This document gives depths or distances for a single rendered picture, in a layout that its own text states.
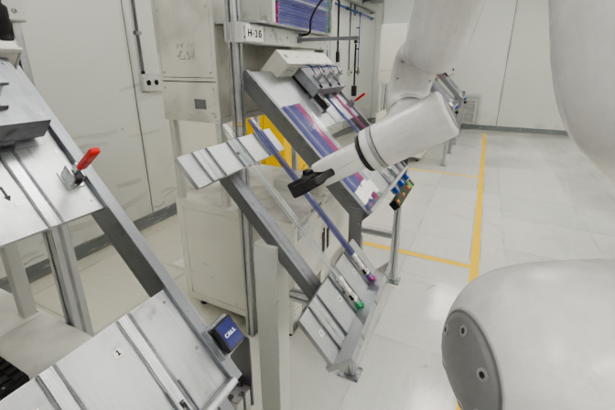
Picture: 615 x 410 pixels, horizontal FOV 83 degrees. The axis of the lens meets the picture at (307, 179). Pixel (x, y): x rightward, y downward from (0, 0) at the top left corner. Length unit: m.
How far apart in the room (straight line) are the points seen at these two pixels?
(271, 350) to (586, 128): 0.86
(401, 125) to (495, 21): 7.22
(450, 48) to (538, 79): 7.29
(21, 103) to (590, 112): 0.73
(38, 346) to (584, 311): 1.03
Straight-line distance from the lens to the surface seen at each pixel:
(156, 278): 0.69
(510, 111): 7.82
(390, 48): 4.82
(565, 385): 0.22
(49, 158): 0.75
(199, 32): 1.53
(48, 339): 1.09
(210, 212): 1.68
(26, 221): 0.68
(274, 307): 0.89
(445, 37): 0.53
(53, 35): 2.62
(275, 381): 1.05
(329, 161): 0.65
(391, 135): 0.62
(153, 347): 0.65
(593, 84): 0.26
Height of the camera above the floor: 1.23
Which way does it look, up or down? 18 degrees down
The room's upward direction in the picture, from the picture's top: straight up
